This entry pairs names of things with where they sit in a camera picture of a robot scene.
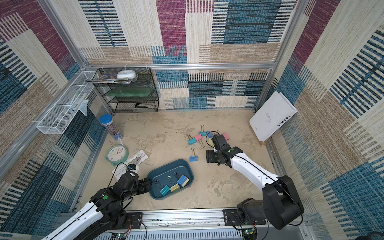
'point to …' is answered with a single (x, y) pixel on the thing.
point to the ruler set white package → (139, 157)
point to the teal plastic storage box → (168, 174)
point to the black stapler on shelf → (143, 105)
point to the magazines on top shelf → (113, 78)
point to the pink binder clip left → (198, 137)
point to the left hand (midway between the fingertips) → (147, 182)
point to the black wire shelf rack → (128, 89)
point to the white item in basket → (79, 103)
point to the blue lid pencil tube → (108, 123)
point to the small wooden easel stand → (262, 143)
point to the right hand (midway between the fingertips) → (211, 154)
